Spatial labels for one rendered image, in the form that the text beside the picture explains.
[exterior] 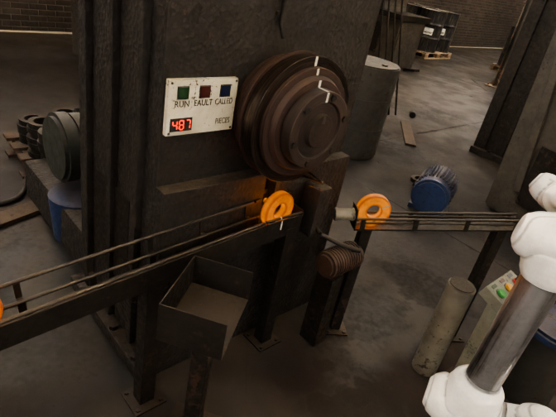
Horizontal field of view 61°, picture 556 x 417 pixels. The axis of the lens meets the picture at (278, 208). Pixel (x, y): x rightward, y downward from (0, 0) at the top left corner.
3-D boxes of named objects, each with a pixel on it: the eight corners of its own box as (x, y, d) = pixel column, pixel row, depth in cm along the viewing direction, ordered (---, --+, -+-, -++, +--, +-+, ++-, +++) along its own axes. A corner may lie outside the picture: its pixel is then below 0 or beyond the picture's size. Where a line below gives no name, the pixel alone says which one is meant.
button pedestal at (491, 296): (428, 385, 221) (479, 282, 191) (453, 365, 236) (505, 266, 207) (458, 411, 211) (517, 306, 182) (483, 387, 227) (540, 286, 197)
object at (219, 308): (146, 459, 167) (158, 304, 132) (177, 400, 190) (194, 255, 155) (200, 478, 164) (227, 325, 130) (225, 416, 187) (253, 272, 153)
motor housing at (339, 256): (292, 334, 234) (316, 246, 208) (323, 318, 248) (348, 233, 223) (310, 352, 226) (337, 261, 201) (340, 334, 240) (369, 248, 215)
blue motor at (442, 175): (402, 212, 376) (415, 173, 359) (419, 189, 422) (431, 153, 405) (440, 227, 365) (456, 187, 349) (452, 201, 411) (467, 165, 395)
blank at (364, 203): (361, 227, 217) (362, 232, 214) (350, 201, 209) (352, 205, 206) (393, 214, 215) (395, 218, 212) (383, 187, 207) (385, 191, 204)
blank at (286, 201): (260, 198, 181) (266, 203, 179) (289, 184, 189) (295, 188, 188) (259, 230, 190) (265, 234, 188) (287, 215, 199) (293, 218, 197)
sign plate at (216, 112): (162, 134, 150) (165, 78, 141) (227, 127, 167) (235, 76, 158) (165, 136, 149) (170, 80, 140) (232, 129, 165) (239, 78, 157)
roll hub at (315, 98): (273, 168, 164) (289, 88, 151) (327, 157, 182) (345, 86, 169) (284, 174, 161) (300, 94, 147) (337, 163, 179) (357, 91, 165)
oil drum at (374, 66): (305, 140, 477) (326, 50, 434) (343, 134, 515) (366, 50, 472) (349, 165, 441) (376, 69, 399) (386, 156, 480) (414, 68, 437)
